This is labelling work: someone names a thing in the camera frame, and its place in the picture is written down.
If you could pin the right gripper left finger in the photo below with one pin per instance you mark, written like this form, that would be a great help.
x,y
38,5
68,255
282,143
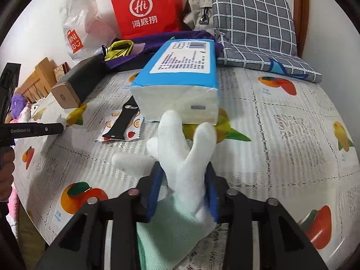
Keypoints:
x,y
81,243

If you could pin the white dust bag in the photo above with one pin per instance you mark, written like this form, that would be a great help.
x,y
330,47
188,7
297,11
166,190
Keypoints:
x,y
48,140

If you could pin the mint green cloth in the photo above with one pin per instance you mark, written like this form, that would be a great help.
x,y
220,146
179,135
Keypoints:
x,y
172,233

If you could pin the white glove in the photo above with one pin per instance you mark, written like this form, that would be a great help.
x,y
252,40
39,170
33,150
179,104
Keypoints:
x,y
184,165

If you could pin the yellow black mesh pouch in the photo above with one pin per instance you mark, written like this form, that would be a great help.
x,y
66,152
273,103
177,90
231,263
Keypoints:
x,y
120,48

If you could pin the blue tissue pack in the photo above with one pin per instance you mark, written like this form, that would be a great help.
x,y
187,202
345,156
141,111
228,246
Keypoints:
x,y
181,76

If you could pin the person left hand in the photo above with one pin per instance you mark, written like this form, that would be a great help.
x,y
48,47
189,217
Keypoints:
x,y
6,174

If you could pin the purple plush toy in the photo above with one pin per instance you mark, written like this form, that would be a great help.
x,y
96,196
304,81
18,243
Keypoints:
x,y
18,103

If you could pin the green and gold box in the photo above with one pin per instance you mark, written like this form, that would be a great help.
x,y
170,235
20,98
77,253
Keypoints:
x,y
79,82

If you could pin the fruit print sachet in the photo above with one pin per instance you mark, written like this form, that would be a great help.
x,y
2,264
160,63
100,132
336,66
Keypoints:
x,y
119,125

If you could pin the white Miniso plastic bag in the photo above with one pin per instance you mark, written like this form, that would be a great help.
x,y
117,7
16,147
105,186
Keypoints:
x,y
84,31

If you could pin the purple cloth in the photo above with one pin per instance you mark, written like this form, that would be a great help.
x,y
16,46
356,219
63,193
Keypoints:
x,y
145,47

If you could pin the red Haidilao bag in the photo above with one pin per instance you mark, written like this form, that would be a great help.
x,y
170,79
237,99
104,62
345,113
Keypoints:
x,y
138,18

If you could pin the grey checked cushion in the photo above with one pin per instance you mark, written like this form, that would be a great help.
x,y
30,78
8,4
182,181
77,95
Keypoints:
x,y
259,35

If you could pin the beige backpack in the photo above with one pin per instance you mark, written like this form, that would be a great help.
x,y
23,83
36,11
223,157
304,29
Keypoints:
x,y
198,15

